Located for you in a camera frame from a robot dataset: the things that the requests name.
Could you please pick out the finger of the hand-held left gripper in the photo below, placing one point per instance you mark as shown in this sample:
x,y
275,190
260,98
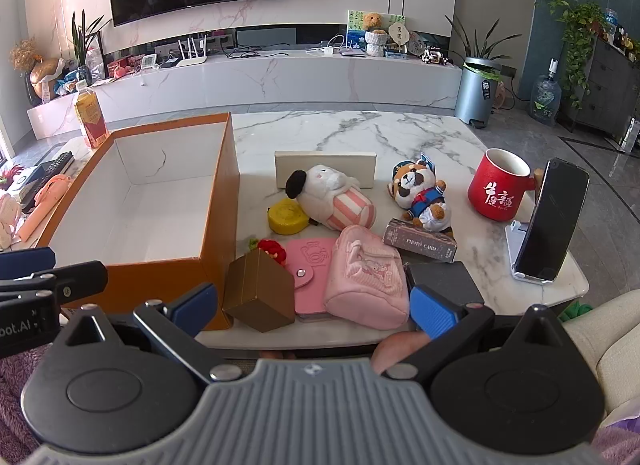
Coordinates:
x,y
25,261
80,279

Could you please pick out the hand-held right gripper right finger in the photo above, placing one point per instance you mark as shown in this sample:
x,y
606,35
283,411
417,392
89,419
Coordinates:
x,y
435,312

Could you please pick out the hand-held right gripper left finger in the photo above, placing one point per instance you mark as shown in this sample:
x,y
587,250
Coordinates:
x,y
192,302

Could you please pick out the orange cardboard box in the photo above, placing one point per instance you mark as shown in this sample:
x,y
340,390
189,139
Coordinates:
x,y
150,280

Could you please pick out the small gold box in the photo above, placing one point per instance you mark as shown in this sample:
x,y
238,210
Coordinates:
x,y
260,290

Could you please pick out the white dog plush toy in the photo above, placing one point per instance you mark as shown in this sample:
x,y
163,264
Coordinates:
x,y
330,195

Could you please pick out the dark grey box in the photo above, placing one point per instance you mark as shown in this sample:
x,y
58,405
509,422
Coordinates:
x,y
445,280

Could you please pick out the pale pink plush toy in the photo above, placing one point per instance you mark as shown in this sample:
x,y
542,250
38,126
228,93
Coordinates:
x,y
9,220

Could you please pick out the person's knee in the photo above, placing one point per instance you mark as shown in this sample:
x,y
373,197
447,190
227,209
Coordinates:
x,y
400,347

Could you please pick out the pink handheld fan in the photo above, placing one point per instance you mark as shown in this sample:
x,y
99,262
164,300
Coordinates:
x,y
47,195

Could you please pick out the brown card box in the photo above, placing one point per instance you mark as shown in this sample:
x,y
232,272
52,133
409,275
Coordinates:
x,y
420,242

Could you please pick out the pink pouch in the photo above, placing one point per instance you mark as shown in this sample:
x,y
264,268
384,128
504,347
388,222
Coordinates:
x,y
367,280

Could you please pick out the purple blanket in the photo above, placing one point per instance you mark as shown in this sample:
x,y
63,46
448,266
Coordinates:
x,y
15,395

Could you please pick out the red flower ornament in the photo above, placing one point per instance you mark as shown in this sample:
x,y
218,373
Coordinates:
x,y
272,250

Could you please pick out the black remote control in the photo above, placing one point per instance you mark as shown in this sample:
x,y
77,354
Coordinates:
x,y
52,167

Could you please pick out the white phone stand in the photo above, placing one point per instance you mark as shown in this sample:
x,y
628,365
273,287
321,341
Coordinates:
x,y
517,250

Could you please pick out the pink card holder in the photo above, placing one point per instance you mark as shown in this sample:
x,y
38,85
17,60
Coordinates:
x,y
312,265

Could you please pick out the yellow tape measure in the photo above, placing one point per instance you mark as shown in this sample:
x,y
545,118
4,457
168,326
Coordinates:
x,y
287,220

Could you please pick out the red mug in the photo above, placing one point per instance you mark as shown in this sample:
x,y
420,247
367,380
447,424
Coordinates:
x,y
495,190

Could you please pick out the black smartphone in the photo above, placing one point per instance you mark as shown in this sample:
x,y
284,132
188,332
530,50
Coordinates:
x,y
552,220

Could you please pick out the orange drink bottle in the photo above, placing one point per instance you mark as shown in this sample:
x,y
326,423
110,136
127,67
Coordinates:
x,y
91,117

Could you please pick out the cream flat box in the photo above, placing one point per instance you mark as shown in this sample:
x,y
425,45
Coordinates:
x,y
300,165

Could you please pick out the beige sofa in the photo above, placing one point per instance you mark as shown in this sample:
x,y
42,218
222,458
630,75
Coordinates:
x,y
610,340

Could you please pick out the bronze vase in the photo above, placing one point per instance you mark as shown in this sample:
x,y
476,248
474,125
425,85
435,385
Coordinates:
x,y
44,77

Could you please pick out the dried flower bunch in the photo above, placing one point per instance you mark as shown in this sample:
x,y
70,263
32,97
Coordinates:
x,y
24,54

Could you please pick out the grey pedal bin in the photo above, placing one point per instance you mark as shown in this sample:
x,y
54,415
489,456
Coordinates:
x,y
475,95

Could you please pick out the green orchid plant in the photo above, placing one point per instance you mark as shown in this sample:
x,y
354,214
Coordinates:
x,y
82,45

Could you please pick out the white marble tv cabinet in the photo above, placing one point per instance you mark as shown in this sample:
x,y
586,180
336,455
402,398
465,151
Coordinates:
x,y
280,80

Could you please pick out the blue water jug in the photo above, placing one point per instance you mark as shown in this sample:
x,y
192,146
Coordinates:
x,y
546,97

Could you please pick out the white router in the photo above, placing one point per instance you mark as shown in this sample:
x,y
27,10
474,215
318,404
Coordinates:
x,y
190,60

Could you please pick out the long-leaf potted plant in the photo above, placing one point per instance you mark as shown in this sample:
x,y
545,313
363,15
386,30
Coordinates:
x,y
480,45

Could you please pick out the grey drawer cabinet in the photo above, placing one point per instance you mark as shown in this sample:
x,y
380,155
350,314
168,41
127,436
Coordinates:
x,y
607,90

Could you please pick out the round paper fan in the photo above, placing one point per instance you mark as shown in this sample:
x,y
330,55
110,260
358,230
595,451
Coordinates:
x,y
398,31

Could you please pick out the brown teddy bear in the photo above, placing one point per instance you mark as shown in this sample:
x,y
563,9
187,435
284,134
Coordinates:
x,y
375,30

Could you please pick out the green painted card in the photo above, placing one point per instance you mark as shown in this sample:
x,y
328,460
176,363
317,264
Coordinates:
x,y
356,27

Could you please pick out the trailing pothos plant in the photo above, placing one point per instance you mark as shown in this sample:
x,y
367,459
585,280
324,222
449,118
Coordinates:
x,y
580,30

